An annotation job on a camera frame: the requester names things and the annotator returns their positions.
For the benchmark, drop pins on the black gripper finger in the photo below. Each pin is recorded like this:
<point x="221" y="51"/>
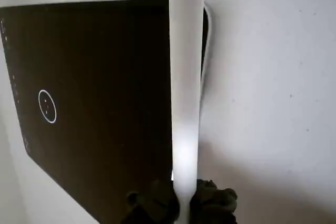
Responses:
<point x="212" y="205"/>
<point x="157" y="205"/>

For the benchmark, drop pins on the white stylus pen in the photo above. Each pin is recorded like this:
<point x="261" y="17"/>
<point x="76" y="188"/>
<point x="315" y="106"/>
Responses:
<point x="186" y="77"/>

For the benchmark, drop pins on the black tablet with drawn circle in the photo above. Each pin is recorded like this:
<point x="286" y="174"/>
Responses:
<point x="105" y="77"/>

